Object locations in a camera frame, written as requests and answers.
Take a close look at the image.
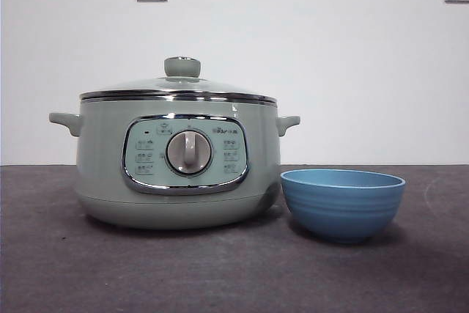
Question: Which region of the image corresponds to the pale green electric steamer pot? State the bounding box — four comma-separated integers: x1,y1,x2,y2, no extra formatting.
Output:
48,98,301,230

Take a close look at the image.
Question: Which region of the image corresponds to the glass lid with green knob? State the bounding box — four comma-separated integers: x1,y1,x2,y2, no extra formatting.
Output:
79,56,278,102

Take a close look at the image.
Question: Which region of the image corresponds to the blue ribbed bowl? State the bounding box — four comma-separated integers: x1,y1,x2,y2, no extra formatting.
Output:
280,169,406,245

